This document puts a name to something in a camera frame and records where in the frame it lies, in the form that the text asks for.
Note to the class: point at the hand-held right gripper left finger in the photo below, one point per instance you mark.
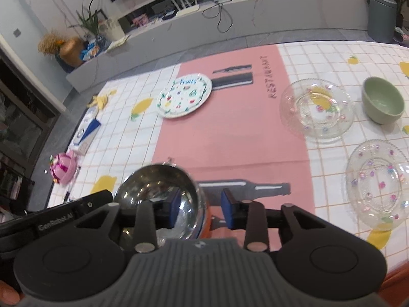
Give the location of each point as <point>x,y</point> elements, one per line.
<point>172,211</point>

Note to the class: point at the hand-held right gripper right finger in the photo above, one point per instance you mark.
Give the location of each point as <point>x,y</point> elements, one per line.
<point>228,211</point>

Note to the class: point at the floral ceramic plate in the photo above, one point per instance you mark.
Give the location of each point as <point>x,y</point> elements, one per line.
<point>183,97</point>

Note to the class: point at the clear floral glass plate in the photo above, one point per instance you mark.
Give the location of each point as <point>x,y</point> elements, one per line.
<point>377,182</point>
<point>316,108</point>

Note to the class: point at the green ceramic bowl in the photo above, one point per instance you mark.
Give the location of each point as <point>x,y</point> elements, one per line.
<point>382,102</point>

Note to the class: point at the person's left hand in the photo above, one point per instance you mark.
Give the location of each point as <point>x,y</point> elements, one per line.
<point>8,294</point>

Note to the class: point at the pink toy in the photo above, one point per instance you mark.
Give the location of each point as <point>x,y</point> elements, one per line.
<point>64,168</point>

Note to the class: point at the checked lemon tablecloth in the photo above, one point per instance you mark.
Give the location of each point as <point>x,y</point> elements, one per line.
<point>127,153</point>

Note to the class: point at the pink placemat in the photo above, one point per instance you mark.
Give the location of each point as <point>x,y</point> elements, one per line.
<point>230,134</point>

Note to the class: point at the blue and white box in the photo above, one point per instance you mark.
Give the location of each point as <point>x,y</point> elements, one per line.
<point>84,131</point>

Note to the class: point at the yellow banana toy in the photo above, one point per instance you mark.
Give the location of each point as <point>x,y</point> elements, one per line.
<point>100,99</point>

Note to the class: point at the gold vase with dried flowers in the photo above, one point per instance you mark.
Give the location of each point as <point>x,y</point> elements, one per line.
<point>68,51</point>

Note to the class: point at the blue snack packet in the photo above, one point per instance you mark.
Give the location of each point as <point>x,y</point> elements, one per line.
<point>91,49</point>

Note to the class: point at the orange cloth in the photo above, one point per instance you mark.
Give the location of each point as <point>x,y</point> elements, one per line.
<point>397,287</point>

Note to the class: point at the potted plant in white pot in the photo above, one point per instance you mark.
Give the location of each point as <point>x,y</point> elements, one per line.
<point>105,27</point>

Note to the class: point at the grey stone bench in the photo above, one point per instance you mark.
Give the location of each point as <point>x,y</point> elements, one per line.
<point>255,16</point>

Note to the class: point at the white router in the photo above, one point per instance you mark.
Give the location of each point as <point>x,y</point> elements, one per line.
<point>185,8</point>

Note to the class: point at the grey trash bin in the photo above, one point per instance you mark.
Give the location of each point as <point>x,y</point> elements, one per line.
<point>382,16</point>

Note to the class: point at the wall switch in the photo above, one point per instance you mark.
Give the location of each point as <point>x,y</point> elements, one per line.
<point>16,32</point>

